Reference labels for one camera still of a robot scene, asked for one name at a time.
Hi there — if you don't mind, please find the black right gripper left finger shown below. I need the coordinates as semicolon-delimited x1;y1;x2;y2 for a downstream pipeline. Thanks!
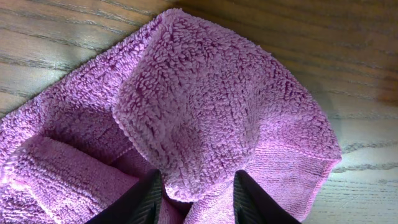
86;169;162;224

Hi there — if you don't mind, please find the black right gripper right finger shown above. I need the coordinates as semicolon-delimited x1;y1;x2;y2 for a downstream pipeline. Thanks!
233;170;300;224

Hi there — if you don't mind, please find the purple microfiber cloth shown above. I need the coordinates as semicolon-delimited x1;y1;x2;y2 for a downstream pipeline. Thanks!
1;9;341;223

